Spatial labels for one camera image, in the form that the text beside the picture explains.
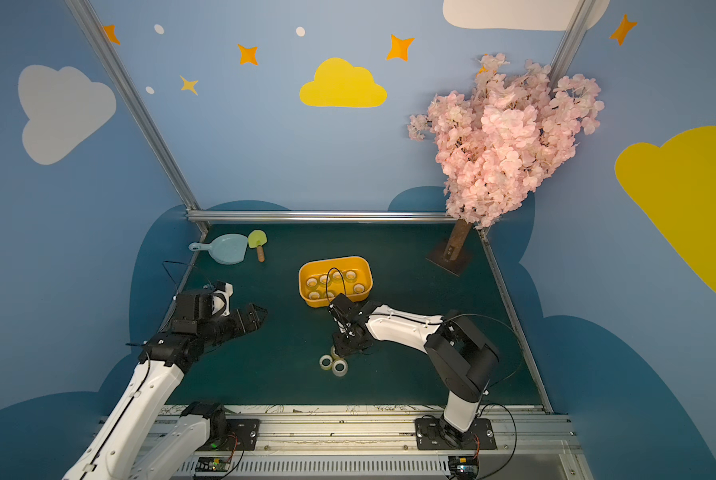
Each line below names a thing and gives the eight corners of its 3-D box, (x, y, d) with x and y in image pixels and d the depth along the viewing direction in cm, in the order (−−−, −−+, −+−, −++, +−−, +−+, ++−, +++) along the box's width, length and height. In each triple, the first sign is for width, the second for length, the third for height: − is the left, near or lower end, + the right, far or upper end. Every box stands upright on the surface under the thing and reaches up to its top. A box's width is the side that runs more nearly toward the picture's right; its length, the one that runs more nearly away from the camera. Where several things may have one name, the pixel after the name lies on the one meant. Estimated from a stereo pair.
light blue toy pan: (186, 264, 112) (182, 259, 110) (198, 239, 120) (195, 234, 118) (241, 264, 112) (239, 259, 110) (249, 239, 121) (247, 234, 118)
